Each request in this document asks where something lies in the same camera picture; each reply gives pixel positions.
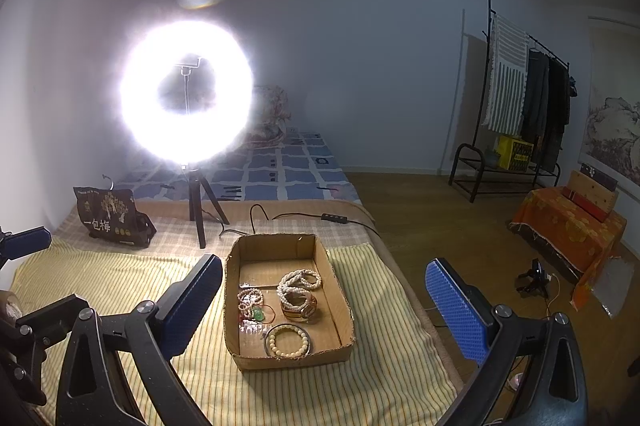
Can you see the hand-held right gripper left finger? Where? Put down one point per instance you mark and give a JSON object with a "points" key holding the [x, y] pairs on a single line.
{"points": [[190, 311]]}

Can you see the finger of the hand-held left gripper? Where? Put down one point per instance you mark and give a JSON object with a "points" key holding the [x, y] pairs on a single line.
{"points": [[25, 243], [50, 316]]}

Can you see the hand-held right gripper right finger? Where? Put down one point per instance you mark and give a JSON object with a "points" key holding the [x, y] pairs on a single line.
{"points": [[455, 311]]}

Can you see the gold brown bangle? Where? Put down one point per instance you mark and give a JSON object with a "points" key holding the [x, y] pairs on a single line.
{"points": [[300, 313]]}

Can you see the cardboard box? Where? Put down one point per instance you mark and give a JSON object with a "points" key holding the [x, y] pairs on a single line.
{"points": [[290, 362]]}

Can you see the black printed snack bag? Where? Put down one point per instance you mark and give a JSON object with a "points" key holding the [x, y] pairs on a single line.
{"points": [[107, 211]]}

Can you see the small black floor tripod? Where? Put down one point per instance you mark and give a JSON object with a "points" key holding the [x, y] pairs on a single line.
{"points": [[537, 271]]}

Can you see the black light tripod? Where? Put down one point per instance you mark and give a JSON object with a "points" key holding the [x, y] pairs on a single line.
{"points": [[194, 201]]}

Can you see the yellow striped cloth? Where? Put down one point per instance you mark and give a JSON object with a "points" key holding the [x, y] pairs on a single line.
{"points": [[300, 386]]}

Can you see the orange cloth covered table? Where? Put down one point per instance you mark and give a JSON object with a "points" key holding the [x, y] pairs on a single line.
{"points": [[565, 226]]}

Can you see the silver plastic bag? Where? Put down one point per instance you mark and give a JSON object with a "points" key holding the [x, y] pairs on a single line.
{"points": [[612, 286]]}

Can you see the yellow box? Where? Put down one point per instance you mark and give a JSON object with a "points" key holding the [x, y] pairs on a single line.
{"points": [[517, 153]]}

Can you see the red flat box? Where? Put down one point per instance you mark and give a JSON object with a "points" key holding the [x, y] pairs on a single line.
{"points": [[585, 202]]}

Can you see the tan patterned box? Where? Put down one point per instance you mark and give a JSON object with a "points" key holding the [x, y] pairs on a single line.
{"points": [[582, 186]]}

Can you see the blue patterned bed sheet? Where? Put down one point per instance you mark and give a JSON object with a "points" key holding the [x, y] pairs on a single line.
{"points": [[300, 165]]}

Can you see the dark long box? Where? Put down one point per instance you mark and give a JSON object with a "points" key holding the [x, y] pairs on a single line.
{"points": [[600, 176]]}

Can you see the black hanging garment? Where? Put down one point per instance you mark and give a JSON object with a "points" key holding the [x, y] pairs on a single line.
{"points": [[559, 115]]}

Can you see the dark grey hanging garment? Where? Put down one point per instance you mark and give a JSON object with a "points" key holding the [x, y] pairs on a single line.
{"points": [[535, 95]]}

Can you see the striped white towel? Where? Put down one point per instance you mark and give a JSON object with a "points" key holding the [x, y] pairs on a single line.
{"points": [[505, 80]]}

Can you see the black clothes rack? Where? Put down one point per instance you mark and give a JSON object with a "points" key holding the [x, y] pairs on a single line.
{"points": [[488, 5]]}

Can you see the landscape wall painting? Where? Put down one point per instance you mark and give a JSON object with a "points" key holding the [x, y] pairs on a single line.
{"points": [[615, 120]]}

